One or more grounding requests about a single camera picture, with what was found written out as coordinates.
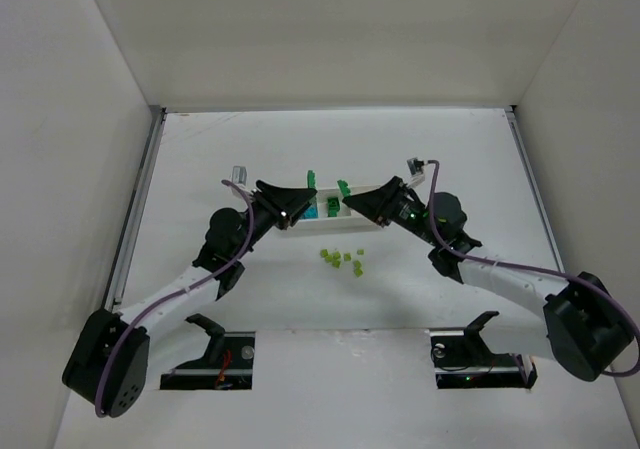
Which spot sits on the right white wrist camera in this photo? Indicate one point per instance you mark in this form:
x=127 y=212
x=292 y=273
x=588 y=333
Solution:
x=417 y=172

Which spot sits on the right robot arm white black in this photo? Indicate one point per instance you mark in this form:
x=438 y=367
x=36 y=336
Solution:
x=581 y=327

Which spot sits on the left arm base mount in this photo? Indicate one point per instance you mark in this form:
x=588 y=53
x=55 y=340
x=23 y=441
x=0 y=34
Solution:
x=224 y=364

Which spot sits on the green lego brick piece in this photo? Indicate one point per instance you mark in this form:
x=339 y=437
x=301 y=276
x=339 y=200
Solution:
x=344 y=188

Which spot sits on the green lego brick stack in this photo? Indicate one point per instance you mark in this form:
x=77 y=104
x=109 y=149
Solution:
x=311 y=179

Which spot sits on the white three-compartment tray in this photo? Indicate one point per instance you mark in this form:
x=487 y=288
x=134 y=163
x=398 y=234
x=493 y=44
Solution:
x=346 y=222

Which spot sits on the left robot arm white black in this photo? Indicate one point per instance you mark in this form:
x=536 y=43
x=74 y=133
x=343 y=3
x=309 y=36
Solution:
x=108 y=365

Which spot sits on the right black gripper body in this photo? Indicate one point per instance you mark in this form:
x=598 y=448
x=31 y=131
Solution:
x=391 y=203

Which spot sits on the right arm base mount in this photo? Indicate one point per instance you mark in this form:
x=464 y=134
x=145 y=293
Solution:
x=462 y=360

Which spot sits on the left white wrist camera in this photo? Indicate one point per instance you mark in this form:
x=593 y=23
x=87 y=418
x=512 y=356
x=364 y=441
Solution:
x=237 y=181

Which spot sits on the teal lego brick stack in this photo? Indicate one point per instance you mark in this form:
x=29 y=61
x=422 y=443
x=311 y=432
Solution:
x=311 y=213

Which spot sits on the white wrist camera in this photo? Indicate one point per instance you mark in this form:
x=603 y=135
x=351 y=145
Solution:
x=417 y=172
x=237 y=181

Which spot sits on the green 2x2 lego brick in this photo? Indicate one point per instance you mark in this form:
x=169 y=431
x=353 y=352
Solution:
x=333 y=206

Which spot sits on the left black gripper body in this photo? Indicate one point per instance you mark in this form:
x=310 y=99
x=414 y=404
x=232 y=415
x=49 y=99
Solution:
x=270 y=204

